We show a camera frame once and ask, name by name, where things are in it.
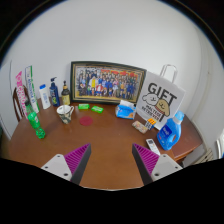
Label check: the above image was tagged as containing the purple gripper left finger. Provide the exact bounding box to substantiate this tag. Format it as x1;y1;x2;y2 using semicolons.
41;143;92;186

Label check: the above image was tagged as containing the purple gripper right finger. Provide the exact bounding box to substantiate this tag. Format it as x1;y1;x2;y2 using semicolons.
131;143;184;186

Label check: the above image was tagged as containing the white remote control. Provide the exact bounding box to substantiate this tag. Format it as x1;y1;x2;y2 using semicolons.
146;139;160;155

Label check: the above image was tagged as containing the blue detergent bottle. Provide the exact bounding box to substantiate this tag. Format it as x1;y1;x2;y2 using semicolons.
157;111;184;150

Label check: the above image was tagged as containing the small patterned box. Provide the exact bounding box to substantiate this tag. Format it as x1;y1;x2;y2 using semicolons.
132;121;148;134

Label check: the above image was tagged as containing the colourful cube puzzle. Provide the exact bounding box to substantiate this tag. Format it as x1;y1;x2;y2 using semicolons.
145;118;156;130

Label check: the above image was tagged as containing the red round coaster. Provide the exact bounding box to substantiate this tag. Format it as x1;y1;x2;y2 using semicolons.
79;116;93;126

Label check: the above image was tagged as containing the white patterned mug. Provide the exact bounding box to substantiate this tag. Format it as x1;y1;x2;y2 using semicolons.
56;105;74;124

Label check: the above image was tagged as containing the green soap bar right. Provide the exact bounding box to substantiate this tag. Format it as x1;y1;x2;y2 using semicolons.
91;106;104;113

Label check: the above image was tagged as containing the blue tissue pack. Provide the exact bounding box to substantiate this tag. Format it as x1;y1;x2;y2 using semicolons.
115;100;136;120

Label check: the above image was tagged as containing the green plastic bottle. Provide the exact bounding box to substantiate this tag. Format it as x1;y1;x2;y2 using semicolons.
25;101;45;139

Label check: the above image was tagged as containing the white gift paper bag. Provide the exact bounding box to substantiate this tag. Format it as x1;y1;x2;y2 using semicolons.
136;64;185;130

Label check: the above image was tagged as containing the dark brown pump bottle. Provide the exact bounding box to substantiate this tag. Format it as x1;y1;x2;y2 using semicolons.
61;83;70;105

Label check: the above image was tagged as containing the blue pump bottle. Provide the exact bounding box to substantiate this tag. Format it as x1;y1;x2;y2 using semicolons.
50;78;60;106

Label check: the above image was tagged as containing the white lotion bottle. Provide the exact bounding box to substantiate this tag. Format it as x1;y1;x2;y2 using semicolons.
39;84;50;109

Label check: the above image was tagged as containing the green white toothpaste box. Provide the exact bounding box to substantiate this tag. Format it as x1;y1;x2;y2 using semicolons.
25;66;39;113

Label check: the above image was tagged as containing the framed group photo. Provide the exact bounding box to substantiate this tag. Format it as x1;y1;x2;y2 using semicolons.
70;61;146;104

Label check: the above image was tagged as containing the pink toothpaste box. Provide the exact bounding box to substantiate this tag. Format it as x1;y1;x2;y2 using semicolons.
16;72;27;115

